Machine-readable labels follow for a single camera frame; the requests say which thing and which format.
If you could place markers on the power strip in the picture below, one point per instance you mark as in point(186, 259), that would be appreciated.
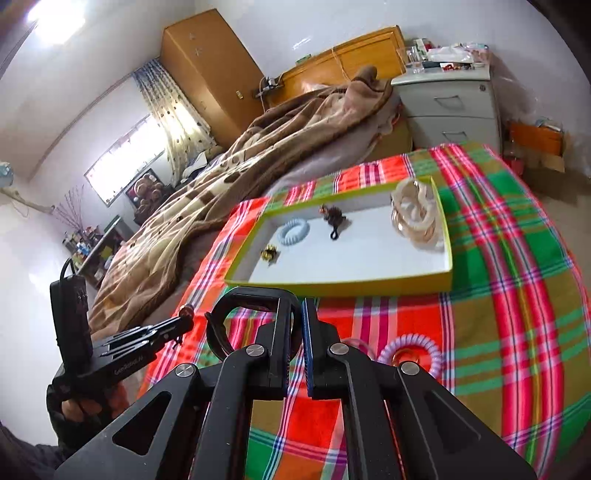
point(270, 87)

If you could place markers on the window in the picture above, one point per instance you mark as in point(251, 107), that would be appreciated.
point(115, 170)

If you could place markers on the tall wooden wardrobe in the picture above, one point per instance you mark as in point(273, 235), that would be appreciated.
point(207, 69)

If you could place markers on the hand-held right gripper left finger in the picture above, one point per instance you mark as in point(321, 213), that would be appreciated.
point(277, 350)

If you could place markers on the dotted curtain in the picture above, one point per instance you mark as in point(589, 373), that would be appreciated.
point(180, 115)

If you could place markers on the person's left forearm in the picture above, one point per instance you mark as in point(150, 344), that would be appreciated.
point(23, 454)

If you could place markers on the beige hair claw clip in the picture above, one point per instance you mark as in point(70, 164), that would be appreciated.
point(406, 203)

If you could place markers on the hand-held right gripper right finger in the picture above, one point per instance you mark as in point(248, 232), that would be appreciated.
point(308, 350)

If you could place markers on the wooden headboard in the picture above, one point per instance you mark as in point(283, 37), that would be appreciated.
point(360, 50)

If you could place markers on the brown patterned blanket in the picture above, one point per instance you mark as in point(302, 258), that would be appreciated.
point(184, 221)

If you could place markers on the white plastic bag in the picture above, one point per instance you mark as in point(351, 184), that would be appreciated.
point(450, 53)

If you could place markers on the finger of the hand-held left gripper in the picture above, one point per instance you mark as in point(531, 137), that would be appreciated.
point(161, 325)
point(143, 347)

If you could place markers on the teddy bear picture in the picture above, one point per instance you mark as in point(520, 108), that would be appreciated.
point(145, 189)

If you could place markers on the yellow-green shallow cardboard box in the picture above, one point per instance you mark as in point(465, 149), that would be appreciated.
point(369, 263)

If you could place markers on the person's left hand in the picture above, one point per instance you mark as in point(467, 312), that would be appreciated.
point(78, 408)

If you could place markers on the orange cardboard box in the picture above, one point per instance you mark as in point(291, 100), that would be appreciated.
point(535, 138)

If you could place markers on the ceiling light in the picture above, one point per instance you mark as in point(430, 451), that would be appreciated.
point(51, 18)

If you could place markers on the shelf with bottles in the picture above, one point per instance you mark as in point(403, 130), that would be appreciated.
point(92, 249)

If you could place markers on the dried branches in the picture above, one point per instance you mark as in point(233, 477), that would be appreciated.
point(71, 212)

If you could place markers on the clear drinking glass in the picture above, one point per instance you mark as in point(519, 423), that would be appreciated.
point(411, 60)

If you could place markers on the grey nightstand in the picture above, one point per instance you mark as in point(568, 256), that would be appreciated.
point(452, 106)

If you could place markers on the yellow black hair clip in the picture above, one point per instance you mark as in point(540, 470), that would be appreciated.
point(269, 254)

